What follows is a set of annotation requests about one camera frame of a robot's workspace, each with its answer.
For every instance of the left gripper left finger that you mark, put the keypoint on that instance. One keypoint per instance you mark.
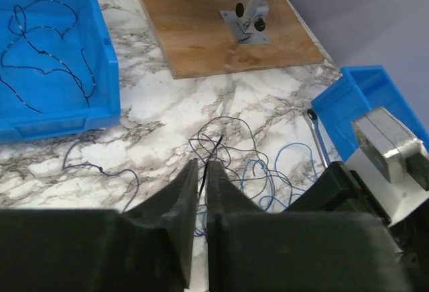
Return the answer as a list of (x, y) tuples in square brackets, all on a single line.
[(148, 248)]

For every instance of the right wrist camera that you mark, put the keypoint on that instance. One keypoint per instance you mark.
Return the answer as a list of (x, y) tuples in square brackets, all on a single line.
[(392, 162)]

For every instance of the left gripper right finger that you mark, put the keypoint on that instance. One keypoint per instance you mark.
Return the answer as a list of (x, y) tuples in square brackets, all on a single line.
[(253, 250)]

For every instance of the brown wooden board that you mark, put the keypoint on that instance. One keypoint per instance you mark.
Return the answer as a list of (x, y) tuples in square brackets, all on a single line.
[(196, 41)]

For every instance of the ratcheting combination wrench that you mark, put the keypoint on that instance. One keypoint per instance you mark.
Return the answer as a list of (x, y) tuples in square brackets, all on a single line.
[(312, 120)]

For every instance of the blue bin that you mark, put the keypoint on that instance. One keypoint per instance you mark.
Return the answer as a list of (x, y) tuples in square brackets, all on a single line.
[(359, 90), (59, 70)]

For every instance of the grey metal switch stand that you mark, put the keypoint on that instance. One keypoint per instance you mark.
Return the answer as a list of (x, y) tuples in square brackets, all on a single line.
[(247, 22)]

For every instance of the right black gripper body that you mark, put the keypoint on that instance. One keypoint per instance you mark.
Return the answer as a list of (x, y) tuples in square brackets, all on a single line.
[(340, 189)]

